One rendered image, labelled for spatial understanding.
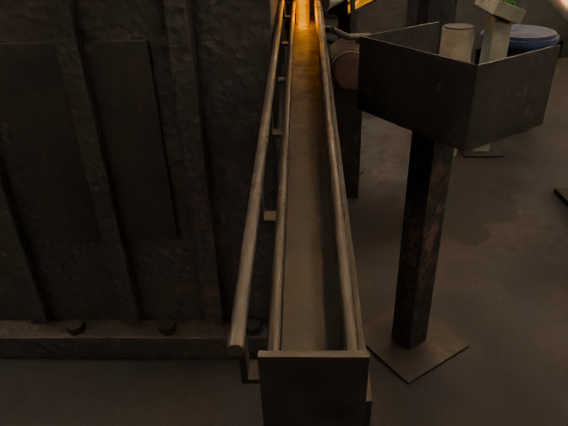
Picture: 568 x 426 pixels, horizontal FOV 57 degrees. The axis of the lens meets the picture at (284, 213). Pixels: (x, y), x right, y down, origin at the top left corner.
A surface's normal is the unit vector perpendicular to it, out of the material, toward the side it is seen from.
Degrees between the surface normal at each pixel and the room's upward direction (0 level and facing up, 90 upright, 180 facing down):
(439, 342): 0
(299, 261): 4
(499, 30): 90
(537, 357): 0
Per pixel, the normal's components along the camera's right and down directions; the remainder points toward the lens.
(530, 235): -0.03, -0.86
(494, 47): -0.03, 0.51
